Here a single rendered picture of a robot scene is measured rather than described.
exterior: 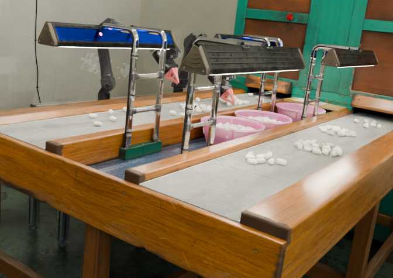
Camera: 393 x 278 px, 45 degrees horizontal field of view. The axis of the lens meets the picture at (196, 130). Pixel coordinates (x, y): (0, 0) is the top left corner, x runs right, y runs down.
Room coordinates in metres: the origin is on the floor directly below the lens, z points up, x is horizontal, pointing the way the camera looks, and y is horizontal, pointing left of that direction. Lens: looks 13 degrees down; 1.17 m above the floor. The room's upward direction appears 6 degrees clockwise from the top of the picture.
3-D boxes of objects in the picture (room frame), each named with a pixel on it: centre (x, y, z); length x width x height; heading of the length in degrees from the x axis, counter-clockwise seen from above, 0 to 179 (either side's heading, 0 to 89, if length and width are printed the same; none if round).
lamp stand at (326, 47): (2.26, -0.61, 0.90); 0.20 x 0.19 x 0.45; 146
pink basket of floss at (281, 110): (2.51, -0.54, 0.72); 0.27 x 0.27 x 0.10
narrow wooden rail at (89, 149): (2.10, -0.07, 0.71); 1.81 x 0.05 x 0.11; 146
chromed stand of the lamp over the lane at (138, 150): (1.67, 0.26, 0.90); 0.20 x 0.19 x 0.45; 146
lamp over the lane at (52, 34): (1.72, 0.32, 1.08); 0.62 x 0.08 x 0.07; 146
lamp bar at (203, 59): (1.41, -0.15, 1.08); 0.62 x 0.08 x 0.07; 146
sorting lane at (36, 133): (2.20, 0.07, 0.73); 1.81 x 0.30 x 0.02; 146
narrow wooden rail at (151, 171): (1.92, -0.34, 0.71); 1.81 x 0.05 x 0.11; 146
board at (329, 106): (2.70, -0.66, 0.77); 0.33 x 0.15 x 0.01; 56
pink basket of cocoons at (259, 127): (1.91, -0.15, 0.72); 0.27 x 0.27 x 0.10
